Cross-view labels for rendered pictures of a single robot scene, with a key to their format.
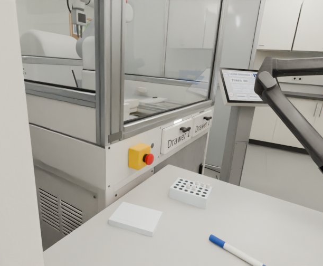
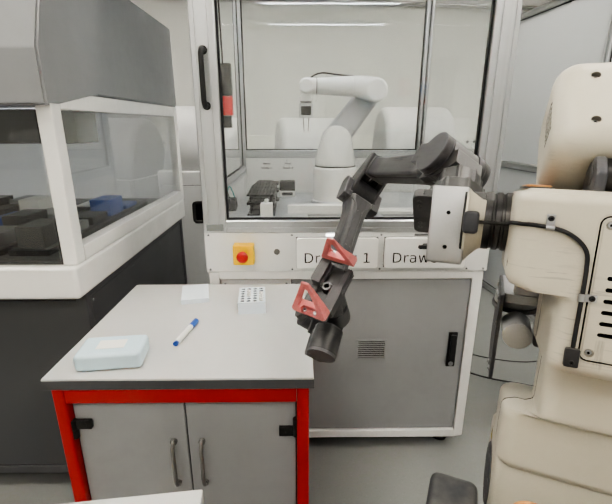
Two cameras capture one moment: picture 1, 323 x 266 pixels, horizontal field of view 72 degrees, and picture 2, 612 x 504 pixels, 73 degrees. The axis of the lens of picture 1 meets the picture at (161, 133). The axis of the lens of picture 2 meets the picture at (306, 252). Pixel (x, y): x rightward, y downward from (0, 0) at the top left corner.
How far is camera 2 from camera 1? 127 cm
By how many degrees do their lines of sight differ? 57
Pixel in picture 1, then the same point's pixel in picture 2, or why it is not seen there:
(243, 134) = not seen: outside the picture
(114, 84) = (210, 183)
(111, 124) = (209, 216)
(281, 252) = (206, 352)
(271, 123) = not seen: outside the picture
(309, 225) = (268, 366)
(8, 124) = (59, 193)
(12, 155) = (60, 202)
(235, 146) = not seen: hidden behind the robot
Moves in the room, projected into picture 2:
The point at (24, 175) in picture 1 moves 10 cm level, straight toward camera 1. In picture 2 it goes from (64, 210) to (29, 217)
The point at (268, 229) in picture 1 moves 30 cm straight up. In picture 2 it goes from (235, 345) to (229, 234)
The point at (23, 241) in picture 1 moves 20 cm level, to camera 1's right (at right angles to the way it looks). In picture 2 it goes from (65, 233) to (67, 251)
